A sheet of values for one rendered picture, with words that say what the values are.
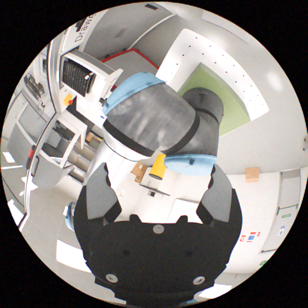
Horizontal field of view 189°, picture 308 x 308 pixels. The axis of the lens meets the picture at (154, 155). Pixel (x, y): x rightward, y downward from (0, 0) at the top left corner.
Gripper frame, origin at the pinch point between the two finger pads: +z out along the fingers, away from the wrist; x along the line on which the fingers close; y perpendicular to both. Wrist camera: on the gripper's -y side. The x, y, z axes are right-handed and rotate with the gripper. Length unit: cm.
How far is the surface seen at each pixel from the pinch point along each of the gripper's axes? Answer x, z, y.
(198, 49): 12.5, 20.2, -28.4
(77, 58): -32, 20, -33
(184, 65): 8.6, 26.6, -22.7
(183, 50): 7.9, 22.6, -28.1
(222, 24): 54, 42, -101
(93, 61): -25.4, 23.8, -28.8
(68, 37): -30, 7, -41
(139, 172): -89, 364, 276
